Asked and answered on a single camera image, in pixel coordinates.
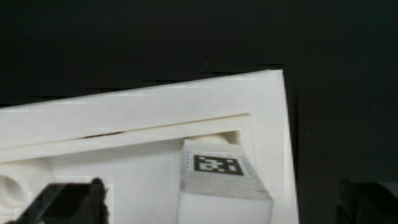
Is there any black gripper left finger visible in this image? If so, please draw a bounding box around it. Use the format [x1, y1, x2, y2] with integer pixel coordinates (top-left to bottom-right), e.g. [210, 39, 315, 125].
[14, 178, 110, 224]

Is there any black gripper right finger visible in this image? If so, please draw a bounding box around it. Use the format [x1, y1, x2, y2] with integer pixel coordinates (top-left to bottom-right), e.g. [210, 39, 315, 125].
[336, 180, 398, 224]

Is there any white square tabletop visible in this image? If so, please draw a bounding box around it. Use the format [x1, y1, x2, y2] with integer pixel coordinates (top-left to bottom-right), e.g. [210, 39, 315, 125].
[0, 70, 299, 224]

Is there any white table leg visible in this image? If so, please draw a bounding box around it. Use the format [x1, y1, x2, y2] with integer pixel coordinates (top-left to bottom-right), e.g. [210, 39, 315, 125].
[178, 137, 274, 224]

